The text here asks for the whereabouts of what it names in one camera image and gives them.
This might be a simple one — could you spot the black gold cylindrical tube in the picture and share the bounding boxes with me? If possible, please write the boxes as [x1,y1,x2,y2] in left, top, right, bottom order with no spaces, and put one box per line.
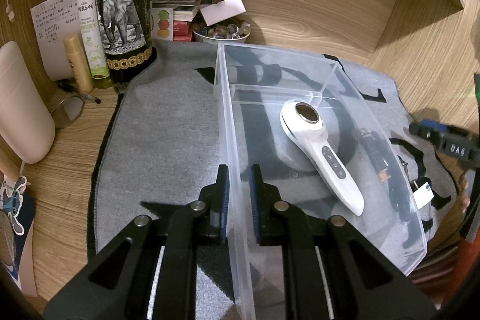
[358,128,391,183]

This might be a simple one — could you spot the white charger plug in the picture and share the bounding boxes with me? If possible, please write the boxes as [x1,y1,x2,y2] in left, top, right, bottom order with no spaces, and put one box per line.
[411,180,434,210]

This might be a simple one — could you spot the clear plastic storage bin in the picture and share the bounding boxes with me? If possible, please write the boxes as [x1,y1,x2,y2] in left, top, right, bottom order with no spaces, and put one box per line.
[215,44,426,319]

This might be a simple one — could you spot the white handheld massager device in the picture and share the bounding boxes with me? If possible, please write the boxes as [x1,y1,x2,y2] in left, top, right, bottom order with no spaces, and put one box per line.
[280,99,365,216]

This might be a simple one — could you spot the operator hand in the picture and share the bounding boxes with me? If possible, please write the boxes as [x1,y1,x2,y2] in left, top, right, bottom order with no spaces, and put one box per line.
[459,171,470,214]

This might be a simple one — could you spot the grey felt mat black letters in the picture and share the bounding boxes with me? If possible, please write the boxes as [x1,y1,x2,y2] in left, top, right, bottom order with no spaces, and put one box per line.
[86,38,461,320]

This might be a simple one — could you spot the white bowl of stones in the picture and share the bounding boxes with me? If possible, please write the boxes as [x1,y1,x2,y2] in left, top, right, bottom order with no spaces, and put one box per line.
[192,20,251,44]

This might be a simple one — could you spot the round hand mirror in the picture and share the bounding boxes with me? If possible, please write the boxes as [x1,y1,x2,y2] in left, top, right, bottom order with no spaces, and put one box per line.
[51,81,102,130]

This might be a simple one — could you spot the stack of books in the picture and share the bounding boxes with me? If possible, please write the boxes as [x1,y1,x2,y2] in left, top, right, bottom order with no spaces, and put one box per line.
[151,0,201,42]

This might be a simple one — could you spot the gold lotion tube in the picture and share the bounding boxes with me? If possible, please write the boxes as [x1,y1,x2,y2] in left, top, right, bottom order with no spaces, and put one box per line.
[63,33,94,93]

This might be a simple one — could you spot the cartoon sticker card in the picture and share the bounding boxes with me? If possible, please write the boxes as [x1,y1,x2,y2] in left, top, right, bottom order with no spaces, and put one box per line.
[1,175,38,297]

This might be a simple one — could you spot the dark wine bottle elephant label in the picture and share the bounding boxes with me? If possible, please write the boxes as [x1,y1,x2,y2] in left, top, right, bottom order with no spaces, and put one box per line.
[96,0,155,92]

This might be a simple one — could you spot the green white spray bottle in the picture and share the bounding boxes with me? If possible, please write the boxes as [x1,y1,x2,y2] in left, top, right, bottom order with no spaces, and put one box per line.
[76,0,111,88]

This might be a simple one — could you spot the handwritten white paper note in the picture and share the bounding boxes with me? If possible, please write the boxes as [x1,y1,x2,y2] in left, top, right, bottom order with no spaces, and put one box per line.
[30,0,80,81]

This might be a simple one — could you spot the beige cup with handle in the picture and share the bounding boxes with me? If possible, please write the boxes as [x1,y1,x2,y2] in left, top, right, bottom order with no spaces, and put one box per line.
[1,40,55,164]

